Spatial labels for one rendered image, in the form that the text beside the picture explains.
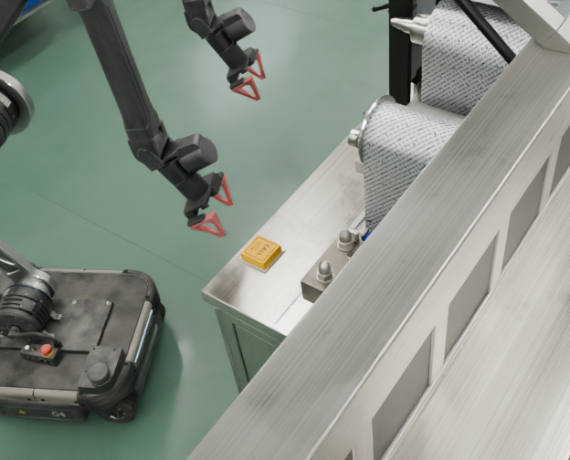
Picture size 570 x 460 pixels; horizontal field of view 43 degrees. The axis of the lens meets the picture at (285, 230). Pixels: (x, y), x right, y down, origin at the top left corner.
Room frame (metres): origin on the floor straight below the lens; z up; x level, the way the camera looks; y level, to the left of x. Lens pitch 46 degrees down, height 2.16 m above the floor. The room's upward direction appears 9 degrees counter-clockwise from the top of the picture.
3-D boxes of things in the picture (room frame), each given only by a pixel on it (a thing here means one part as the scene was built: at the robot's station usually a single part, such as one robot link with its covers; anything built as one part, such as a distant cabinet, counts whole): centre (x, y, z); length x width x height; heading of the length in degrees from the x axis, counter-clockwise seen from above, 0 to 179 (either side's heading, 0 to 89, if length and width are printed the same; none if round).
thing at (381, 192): (1.00, -0.26, 1.11); 0.23 x 0.01 x 0.18; 48
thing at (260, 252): (1.16, 0.06, 0.91); 0.07 x 0.07 x 0.02; 48
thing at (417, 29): (1.32, -0.37, 1.33); 0.06 x 0.06 x 0.06; 48
